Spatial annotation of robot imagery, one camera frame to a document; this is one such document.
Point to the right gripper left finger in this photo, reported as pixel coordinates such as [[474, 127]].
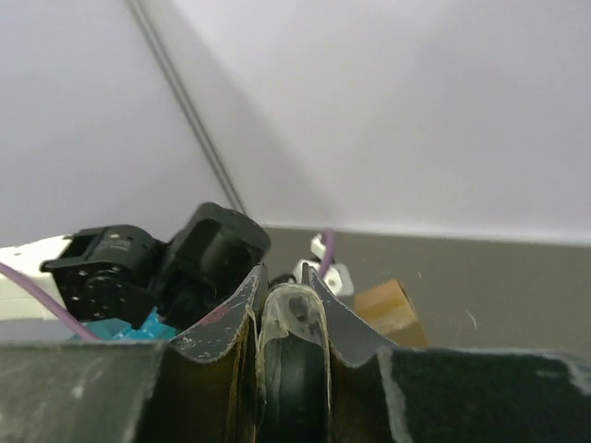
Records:
[[206, 385]]

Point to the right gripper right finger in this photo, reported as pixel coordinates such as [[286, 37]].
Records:
[[359, 402]]

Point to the yellow utility knife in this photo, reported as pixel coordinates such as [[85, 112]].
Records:
[[293, 369]]

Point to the brown cardboard express box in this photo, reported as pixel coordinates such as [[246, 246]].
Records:
[[389, 311]]

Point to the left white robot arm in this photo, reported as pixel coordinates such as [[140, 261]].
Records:
[[123, 272]]

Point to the blue perforated plate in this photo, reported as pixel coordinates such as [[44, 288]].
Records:
[[118, 330]]

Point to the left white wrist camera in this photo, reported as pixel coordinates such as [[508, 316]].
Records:
[[334, 274]]

